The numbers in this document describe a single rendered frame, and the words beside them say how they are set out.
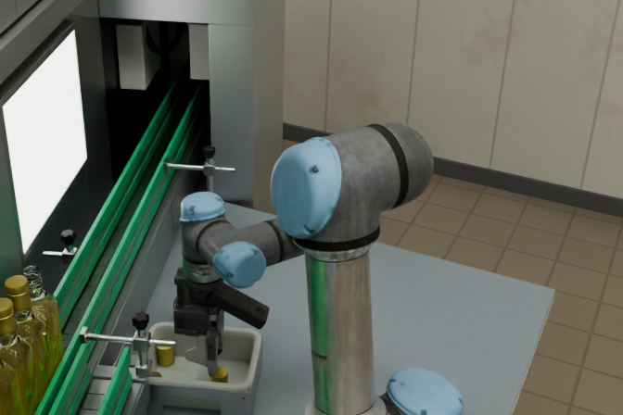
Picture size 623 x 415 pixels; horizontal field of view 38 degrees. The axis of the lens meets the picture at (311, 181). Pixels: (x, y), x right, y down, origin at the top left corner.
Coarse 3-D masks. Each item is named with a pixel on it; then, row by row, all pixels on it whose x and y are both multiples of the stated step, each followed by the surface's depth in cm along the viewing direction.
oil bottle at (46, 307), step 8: (48, 296) 147; (32, 304) 145; (40, 304) 145; (48, 304) 146; (56, 304) 149; (40, 312) 145; (48, 312) 146; (56, 312) 149; (48, 320) 146; (56, 320) 149; (48, 328) 146; (56, 328) 150; (48, 336) 147; (56, 336) 150; (48, 344) 148; (56, 344) 150; (56, 352) 150; (56, 360) 151; (56, 368) 151
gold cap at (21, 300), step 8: (8, 280) 138; (16, 280) 138; (24, 280) 138; (8, 288) 137; (16, 288) 137; (24, 288) 137; (8, 296) 138; (16, 296) 137; (24, 296) 138; (16, 304) 138; (24, 304) 138
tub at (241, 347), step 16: (160, 336) 182; (176, 336) 182; (192, 336) 181; (224, 336) 181; (240, 336) 180; (256, 336) 179; (176, 352) 183; (224, 352) 182; (240, 352) 182; (256, 352) 174; (160, 368) 180; (176, 368) 180; (192, 368) 181; (240, 368) 181; (176, 384) 167; (192, 384) 166; (208, 384) 166; (224, 384) 166; (240, 384) 166
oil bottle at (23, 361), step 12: (0, 348) 135; (12, 348) 135; (24, 348) 137; (12, 360) 135; (24, 360) 136; (24, 372) 137; (24, 384) 137; (36, 384) 142; (24, 396) 138; (36, 396) 143; (24, 408) 139; (36, 408) 143
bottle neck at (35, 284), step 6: (24, 270) 144; (30, 270) 145; (36, 270) 145; (24, 276) 143; (30, 276) 143; (36, 276) 143; (30, 282) 143; (36, 282) 144; (42, 282) 146; (30, 288) 144; (36, 288) 144; (42, 288) 146; (30, 294) 144; (36, 294) 145; (42, 294) 146
